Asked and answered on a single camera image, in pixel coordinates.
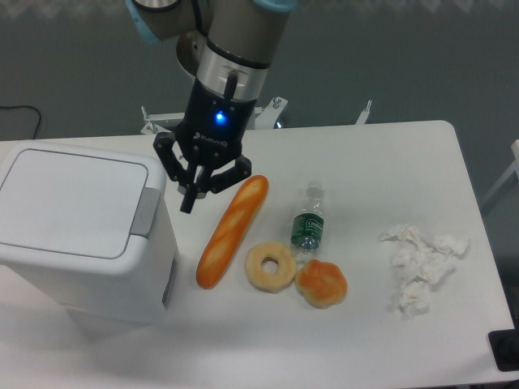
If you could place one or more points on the white push-lid trash can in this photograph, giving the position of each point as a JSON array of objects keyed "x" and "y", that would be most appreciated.
[{"x": 89, "y": 228}]

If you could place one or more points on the crumpled white tissue paper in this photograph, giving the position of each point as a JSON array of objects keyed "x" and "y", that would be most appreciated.
[{"x": 420, "y": 263}]

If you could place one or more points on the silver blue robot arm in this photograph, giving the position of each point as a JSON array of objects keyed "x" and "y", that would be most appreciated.
[{"x": 241, "y": 40}]

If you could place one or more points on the orange baguette bread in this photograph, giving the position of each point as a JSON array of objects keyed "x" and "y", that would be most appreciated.
[{"x": 230, "y": 231}]

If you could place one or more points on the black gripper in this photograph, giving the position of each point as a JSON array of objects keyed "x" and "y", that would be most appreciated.
[{"x": 210, "y": 134}]

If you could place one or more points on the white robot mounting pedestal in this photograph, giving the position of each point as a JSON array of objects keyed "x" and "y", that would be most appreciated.
[{"x": 189, "y": 51}]

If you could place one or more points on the golden knotted bread roll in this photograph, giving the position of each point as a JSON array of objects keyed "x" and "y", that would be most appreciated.
[{"x": 322, "y": 284}]

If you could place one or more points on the white furniture at right edge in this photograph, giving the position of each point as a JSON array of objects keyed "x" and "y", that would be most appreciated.
[{"x": 502, "y": 185}]

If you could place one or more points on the pale ring donut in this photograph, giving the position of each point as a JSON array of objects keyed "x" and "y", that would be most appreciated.
[{"x": 270, "y": 266}]

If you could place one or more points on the black device at table edge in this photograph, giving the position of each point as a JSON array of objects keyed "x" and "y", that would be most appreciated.
[{"x": 504, "y": 347}]

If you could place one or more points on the green label plastic bottle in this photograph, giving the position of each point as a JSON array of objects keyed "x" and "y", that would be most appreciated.
[{"x": 308, "y": 224}]

